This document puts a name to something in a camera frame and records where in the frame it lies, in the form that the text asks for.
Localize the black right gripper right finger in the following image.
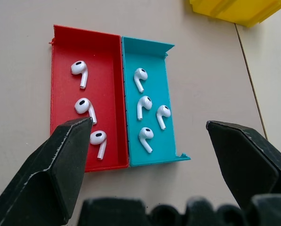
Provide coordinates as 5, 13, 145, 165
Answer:
206, 121, 281, 210

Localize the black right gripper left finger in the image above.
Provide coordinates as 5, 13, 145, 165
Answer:
0, 117, 93, 226

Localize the yellow plastic bin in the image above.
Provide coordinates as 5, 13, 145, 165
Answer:
189, 0, 281, 28

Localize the teal plastic tray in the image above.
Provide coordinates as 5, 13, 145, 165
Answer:
121, 36, 191, 168

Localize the red plastic tray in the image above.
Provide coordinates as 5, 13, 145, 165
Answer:
48, 24, 130, 173

